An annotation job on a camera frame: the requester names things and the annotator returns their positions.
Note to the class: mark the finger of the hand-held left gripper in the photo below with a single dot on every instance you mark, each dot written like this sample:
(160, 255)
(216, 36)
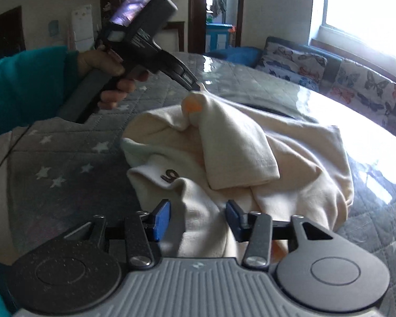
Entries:
(186, 76)

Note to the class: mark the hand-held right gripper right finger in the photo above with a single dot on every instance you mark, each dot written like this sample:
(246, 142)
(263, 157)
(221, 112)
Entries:
(233, 221)

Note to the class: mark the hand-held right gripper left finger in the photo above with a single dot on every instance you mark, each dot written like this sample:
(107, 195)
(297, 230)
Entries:
(161, 219)

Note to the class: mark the cream white shirt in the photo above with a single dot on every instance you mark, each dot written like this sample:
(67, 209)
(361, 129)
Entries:
(237, 158)

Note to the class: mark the person's left forearm teal sleeve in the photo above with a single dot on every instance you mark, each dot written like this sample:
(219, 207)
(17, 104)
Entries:
(26, 92)

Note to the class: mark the person's left hand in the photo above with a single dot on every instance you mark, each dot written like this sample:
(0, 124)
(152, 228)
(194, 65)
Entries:
(112, 79)

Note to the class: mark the white refrigerator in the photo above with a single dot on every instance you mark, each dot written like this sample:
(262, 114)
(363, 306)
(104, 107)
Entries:
(82, 28)

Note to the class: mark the blue cushion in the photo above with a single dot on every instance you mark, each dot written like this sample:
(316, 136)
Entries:
(234, 56)

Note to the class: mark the blue cabinet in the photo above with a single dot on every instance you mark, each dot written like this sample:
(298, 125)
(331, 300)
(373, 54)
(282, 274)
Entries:
(219, 34)

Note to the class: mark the butterfly print sofa cushion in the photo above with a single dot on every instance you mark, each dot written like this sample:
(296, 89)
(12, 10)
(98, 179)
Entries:
(292, 62)
(366, 87)

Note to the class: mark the dark wooden door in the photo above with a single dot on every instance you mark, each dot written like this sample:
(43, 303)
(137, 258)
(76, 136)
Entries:
(5, 34)

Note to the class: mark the window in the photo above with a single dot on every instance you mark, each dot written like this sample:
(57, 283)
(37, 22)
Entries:
(366, 10)

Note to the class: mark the dark wooden door frame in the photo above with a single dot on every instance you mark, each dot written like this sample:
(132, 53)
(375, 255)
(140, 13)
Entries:
(194, 13)

